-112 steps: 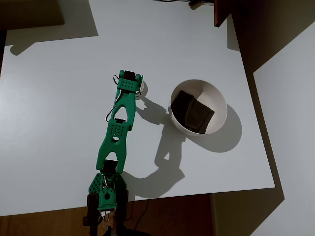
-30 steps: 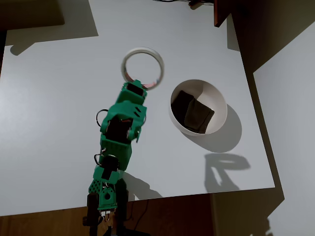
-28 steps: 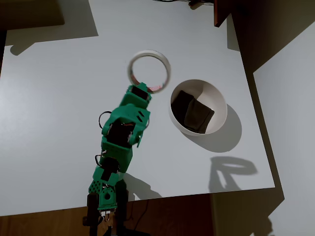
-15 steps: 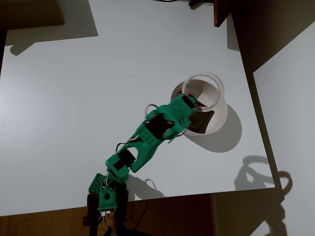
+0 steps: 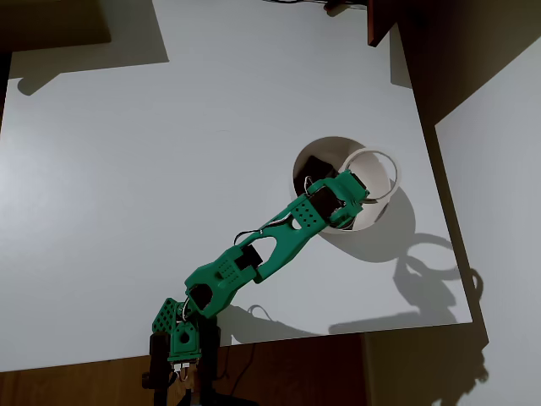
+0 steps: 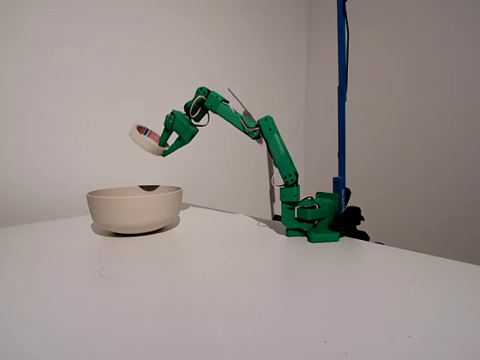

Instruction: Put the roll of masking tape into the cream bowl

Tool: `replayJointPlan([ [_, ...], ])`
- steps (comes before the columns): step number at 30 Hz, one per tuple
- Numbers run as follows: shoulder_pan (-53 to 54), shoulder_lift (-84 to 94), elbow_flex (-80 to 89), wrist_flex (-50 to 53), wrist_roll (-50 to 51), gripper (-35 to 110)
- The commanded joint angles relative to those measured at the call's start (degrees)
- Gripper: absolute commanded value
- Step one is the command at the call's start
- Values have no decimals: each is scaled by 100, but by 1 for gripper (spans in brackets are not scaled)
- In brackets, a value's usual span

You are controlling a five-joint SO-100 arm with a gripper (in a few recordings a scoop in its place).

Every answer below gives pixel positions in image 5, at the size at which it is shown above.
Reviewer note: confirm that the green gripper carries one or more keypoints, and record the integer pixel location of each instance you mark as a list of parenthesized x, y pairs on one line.
[(357, 189)]

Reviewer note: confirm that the beige masking tape roll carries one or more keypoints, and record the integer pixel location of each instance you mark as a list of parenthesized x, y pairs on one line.
[(353, 157)]

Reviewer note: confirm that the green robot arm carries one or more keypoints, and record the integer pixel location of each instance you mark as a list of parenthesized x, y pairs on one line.
[(287, 245)]

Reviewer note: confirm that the dark folded cloth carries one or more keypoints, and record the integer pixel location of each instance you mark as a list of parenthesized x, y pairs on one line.
[(315, 167)]

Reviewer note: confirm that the white round bowl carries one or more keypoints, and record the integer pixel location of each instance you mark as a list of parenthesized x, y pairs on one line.
[(334, 146)]

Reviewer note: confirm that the brown wooden furniture panel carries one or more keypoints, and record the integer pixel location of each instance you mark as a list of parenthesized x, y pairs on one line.
[(378, 21)]

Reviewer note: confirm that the dark flat furniture panel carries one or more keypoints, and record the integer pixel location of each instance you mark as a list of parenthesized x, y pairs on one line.
[(50, 21)]

